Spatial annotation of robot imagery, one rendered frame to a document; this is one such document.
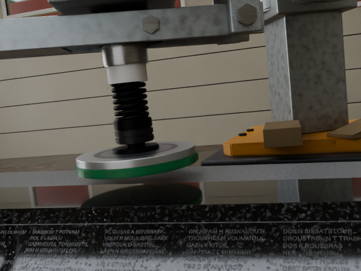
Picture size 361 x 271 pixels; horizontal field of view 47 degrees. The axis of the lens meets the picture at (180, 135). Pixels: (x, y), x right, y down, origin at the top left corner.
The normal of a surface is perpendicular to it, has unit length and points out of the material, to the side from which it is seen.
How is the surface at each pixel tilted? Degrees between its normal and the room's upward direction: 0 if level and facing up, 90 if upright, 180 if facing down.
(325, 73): 90
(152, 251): 45
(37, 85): 90
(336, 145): 90
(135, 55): 90
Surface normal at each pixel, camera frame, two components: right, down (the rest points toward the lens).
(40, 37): 0.06, 0.10
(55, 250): -0.28, -0.61
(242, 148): -0.36, 0.14
